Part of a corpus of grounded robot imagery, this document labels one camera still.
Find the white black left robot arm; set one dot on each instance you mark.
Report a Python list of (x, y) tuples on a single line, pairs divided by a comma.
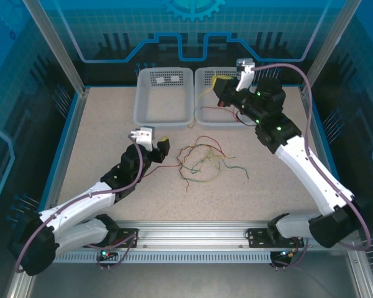
[(81, 198)]

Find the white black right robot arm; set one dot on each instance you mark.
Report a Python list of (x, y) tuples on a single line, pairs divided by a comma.
[(307, 174)]

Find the white plastic basket plain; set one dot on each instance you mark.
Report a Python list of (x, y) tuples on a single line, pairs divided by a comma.
[(216, 119)]

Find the white plastic basket with labels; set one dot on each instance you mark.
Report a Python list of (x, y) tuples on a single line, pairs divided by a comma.
[(161, 105)]

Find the white paper label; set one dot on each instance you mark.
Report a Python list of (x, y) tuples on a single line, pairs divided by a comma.
[(175, 79), (160, 80)]

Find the small connector with LEDs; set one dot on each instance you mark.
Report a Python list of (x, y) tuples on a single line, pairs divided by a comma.
[(287, 254), (107, 254)]

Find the aluminium extrusion rail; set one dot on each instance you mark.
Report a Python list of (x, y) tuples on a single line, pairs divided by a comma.
[(189, 232)]

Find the aluminium frame post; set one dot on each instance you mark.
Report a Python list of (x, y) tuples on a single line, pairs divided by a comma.
[(56, 46), (329, 46)]

